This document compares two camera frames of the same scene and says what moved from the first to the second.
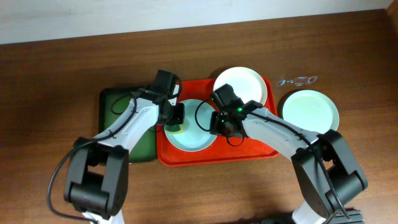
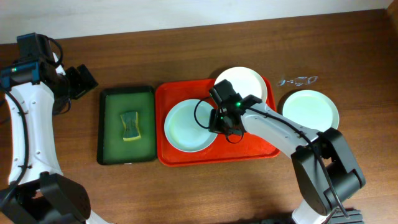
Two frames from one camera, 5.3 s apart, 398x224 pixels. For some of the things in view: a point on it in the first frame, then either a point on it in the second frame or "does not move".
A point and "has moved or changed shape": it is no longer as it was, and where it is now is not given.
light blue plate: x=194 y=138 does not move
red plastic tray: x=224 y=148 does not move
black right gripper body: x=216 y=125 does not move
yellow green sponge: x=176 y=129 has moved or changed shape
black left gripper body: x=176 y=115 → x=74 y=82
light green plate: x=311 y=109 does not move
